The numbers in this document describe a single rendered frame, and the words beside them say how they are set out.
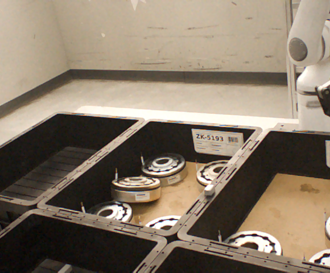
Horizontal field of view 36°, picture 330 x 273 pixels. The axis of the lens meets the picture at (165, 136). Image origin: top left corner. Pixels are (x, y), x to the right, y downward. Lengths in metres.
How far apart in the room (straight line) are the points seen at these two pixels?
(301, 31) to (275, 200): 0.39
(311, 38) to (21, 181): 0.77
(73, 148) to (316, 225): 0.72
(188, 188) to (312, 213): 0.27
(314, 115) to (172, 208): 0.43
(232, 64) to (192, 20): 0.48
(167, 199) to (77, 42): 3.92
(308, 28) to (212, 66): 3.03
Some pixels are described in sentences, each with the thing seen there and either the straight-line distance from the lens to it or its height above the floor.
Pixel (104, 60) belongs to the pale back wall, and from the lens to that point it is 4.76.
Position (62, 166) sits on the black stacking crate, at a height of 0.83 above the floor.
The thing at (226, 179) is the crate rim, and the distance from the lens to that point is 0.90.
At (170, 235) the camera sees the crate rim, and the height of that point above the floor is 0.93.
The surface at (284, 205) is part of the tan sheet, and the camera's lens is 1.00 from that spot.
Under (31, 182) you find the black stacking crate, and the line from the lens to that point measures 1.28.
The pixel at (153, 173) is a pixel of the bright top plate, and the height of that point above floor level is 0.86.
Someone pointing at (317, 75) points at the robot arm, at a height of 0.96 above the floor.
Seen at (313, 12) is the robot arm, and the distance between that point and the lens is 1.15.
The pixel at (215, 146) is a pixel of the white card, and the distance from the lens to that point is 1.13.
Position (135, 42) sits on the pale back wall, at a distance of 4.49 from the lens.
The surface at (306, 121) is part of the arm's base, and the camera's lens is 1.27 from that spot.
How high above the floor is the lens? 1.38
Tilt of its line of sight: 24 degrees down
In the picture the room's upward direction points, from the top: 11 degrees counter-clockwise
